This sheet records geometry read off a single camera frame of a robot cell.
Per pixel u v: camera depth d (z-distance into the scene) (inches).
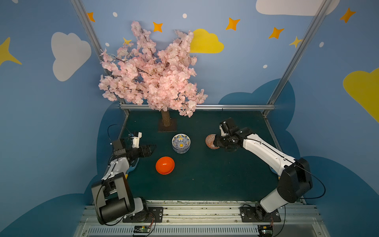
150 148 30.8
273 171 19.7
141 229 28.3
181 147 37.1
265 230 28.3
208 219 28.9
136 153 30.5
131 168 35.6
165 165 35.3
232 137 24.9
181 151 36.5
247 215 29.1
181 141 38.5
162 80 25.6
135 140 31.0
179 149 36.4
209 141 39.7
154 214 29.8
